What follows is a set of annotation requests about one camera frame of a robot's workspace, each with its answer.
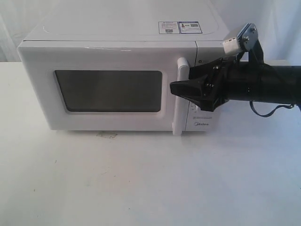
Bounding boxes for left warning label sticker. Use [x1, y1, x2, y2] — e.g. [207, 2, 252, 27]
[158, 21, 180, 34]

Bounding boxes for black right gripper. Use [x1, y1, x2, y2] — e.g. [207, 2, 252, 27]
[170, 57, 235, 111]

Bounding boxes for right blue label sticker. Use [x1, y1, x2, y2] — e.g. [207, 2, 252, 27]
[178, 21, 202, 34]

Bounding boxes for white microwave oven body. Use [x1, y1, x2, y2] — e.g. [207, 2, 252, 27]
[21, 0, 229, 132]

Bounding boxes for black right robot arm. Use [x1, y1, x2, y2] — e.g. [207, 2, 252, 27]
[170, 57, 301, 112]

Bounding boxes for white microwave door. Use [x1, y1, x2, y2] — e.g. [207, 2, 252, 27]
[18, 41, 197, 135]

